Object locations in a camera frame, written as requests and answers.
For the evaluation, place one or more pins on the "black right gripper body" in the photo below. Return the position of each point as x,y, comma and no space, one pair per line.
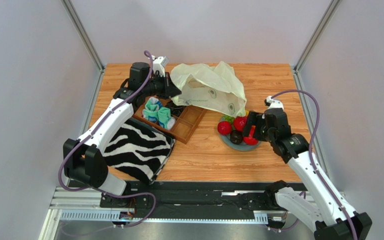
258,125

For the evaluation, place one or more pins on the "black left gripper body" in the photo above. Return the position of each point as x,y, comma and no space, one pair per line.
162,86

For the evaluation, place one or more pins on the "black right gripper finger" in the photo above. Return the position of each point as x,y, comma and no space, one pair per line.
247,127
251,133

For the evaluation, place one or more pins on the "red apple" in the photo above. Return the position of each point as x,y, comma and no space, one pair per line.
224,128
249,140
239,123

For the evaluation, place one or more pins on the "pale green plastic bag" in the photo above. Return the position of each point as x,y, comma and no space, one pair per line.
214,88

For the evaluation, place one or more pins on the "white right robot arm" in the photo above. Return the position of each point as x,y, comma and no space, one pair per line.
330,217

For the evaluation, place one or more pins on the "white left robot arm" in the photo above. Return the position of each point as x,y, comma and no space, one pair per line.
83,157

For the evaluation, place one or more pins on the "red apple front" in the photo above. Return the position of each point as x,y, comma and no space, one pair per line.
249,140

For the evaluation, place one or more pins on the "dark purple plum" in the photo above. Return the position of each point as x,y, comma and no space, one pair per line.
236,137

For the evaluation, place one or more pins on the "green grape bunch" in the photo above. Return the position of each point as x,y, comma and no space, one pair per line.
228,119

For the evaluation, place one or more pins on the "black rolled sock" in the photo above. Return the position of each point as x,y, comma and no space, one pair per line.
175,110

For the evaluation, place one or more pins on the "teal white sock pair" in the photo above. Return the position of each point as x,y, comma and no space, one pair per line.
155,112

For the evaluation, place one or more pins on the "grey blue plate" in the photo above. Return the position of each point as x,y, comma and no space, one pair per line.
241,147

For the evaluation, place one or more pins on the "wooden compartment tray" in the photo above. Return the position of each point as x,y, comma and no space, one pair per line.
185,123

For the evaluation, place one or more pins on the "zebra striped cloth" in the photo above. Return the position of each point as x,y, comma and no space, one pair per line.
139,150

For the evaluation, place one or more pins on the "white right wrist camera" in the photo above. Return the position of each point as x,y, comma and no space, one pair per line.
273,103

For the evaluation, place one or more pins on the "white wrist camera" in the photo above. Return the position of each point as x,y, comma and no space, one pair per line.
159,64
273,103

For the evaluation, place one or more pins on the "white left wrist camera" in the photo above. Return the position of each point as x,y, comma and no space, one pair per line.
159,64

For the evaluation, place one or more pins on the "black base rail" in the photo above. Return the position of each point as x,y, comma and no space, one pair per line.
195,200

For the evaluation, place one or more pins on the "aluminium frame rail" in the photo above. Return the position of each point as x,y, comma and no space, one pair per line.
78,215

